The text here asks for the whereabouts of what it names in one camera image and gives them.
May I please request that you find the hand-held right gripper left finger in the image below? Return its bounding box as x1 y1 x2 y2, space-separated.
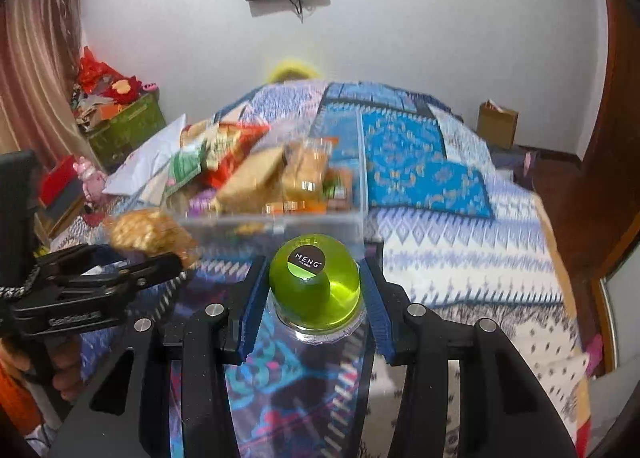
47 253 271 458

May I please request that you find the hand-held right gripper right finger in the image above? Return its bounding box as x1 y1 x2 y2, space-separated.
362 255 578 458

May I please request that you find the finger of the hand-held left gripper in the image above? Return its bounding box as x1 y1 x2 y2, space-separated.
41 242 119 277
64 255 187 297

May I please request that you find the puffed rice bar packet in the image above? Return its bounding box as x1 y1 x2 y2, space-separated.
102 208 198 269

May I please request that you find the clear plastic container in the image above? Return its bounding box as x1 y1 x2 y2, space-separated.
170 135 371 244

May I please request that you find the person's left hand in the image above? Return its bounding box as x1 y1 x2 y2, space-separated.
51 338 84 402

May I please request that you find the pink plush toy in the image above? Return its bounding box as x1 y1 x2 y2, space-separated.
72 155 108 201

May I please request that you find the red box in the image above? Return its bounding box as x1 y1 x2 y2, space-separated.
39 155 86 219

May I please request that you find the green white snack packet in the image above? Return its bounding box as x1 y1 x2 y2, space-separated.
165 138 206 199

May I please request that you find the white plastic bag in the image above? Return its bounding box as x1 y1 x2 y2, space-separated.
102 113 188 199

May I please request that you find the green storage box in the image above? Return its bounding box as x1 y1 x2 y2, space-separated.
87 93 168 169

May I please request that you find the tan crispy snack packet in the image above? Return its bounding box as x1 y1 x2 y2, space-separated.
282 138 333 204

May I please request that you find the pile of red clutter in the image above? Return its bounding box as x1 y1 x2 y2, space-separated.
70 46 161 131

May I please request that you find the striped curtain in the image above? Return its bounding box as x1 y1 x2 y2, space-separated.
0 0 98 169

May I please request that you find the brown paper bag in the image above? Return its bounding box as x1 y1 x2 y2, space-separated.
476 99 520 150

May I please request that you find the yellow object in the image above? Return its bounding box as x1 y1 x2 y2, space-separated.
267 58 321 82

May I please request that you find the brown wooden door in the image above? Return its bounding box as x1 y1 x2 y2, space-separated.
575 0 640 379

